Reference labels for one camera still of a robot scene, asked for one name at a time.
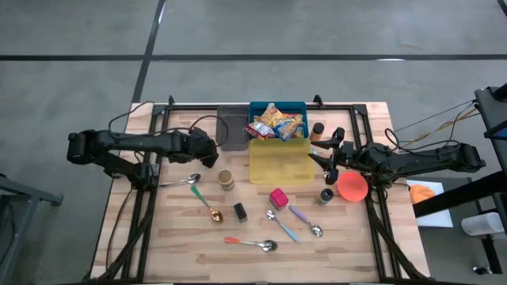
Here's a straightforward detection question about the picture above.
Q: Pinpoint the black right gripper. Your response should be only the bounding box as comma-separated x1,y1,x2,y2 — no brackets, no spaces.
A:
308,127,365,186

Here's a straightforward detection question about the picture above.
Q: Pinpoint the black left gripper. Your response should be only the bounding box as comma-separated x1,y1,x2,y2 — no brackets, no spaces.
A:
168,128,219,169

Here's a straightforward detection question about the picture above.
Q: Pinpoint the brown spice bottle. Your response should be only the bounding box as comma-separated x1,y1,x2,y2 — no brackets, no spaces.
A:
309,121,326,143

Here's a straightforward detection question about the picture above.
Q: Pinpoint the brown cardboard canister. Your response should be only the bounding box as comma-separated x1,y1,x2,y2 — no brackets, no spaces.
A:
217,169,236,192

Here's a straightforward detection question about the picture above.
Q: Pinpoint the oregano spice jar black lid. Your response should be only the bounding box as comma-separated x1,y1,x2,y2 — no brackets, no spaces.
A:
316,188,335,207

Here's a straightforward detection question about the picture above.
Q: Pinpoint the red snack bag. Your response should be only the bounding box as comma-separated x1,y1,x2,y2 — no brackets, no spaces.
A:
245,121,277,140

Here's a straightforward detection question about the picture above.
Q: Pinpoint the snack bag with blue print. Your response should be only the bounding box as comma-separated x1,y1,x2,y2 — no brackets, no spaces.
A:
273,114,306,143

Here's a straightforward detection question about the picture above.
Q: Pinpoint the gold spoon green handle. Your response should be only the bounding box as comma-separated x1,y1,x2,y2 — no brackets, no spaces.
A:
189,184,225,225

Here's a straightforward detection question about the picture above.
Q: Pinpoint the dark green rectangular tin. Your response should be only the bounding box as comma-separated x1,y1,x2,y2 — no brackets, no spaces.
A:
232,202,249,223

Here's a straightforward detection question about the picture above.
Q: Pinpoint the red smoked paprika tin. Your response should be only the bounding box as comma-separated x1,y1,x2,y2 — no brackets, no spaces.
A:
269,187,290,211

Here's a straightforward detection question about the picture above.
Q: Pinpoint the yellow orange snack bag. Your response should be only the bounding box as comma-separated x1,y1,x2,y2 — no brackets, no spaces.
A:
255,102,286,128

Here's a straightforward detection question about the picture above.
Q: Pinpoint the purple handled metal spoon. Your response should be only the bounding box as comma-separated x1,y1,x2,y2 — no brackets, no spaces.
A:
288,204,324,238

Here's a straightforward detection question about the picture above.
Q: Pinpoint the teal handled metal spoon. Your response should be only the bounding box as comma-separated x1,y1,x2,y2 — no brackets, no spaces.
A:
265,209,301,243

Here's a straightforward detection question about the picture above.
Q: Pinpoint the orange handled metal spoon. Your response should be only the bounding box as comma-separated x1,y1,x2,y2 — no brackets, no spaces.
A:
223,236,279,253

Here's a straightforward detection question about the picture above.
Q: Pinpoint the plain metal spoon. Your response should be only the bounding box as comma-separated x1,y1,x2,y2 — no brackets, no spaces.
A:
158,173,202,190

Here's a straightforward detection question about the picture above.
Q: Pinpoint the dark grey plastic bin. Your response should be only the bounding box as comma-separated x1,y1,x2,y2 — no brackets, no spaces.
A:
215,105,251,152

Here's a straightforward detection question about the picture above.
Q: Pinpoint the orange plastic bowl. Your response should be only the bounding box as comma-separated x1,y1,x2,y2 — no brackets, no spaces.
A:
336,171,369,203

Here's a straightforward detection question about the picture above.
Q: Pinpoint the yellow translucent plastic bin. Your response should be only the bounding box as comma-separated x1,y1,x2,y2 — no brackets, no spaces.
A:
248,137,316,186

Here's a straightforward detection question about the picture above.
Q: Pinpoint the blue plastic bin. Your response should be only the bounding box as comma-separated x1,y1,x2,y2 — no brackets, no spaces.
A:
248,101,310,140

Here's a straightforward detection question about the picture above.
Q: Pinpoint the orange object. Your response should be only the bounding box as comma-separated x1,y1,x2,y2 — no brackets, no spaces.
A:
409,184,436,205

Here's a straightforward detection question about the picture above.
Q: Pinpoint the white paper sheet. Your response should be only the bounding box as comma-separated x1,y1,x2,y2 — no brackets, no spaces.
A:
406,180,455,229

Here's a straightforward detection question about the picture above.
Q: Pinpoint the black desk bar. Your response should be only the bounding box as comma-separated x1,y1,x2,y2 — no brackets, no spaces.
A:
414,169,507,219

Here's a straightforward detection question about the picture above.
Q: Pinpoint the grey padded cylinder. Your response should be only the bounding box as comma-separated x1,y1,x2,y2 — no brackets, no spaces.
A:
460,212,505,238

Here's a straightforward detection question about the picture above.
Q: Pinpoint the black side furniture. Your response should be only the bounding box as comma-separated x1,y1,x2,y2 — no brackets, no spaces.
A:
474,82,507,139

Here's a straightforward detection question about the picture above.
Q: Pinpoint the grey metal stand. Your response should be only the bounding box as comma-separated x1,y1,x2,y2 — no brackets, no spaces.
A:
0,173,64,284

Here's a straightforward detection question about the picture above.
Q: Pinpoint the black table frame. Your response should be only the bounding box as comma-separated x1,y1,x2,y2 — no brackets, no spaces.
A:
93,94,433,284

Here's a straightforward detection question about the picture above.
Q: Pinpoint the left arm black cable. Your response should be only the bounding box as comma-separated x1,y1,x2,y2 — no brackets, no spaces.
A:
107,101,231,159

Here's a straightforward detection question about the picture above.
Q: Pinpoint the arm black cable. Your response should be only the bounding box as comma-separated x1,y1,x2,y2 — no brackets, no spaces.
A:
107,101,231,159
383,127,476,154

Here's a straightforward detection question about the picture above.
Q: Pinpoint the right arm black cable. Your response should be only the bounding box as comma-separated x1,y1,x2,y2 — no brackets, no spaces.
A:
383,127,476,154

